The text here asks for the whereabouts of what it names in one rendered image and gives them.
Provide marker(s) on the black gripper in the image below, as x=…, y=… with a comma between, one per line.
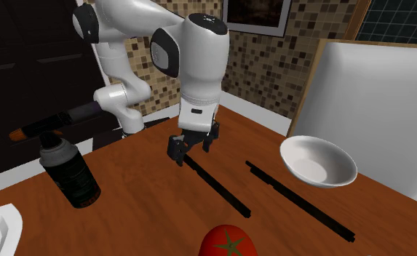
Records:
x=198, y=136

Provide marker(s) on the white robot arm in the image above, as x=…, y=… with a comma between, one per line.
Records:
x=201, y=64

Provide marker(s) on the short black stick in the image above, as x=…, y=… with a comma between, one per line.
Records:
x=217, y=187

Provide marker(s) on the red tomato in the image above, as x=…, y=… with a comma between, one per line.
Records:
x=215, y=239

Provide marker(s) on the long black stick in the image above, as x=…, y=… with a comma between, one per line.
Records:
x=300, y=202

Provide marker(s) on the black blowtorch canister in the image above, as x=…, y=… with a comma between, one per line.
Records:
x=71, y=173

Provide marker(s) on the white bowl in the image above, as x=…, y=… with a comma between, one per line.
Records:
x=318, y=163

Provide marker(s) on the dark cabinet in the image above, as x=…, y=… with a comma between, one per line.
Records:
x=34, y=71

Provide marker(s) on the large white appliance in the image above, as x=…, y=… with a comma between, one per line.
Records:
x=371, y=113

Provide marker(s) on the white angular basin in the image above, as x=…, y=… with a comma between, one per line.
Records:
x=0, y=230

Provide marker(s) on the wood framed window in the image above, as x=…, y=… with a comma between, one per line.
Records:
x=396, y=19

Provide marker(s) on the grey framed wall picture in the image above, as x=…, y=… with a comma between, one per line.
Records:
x=254, y=14

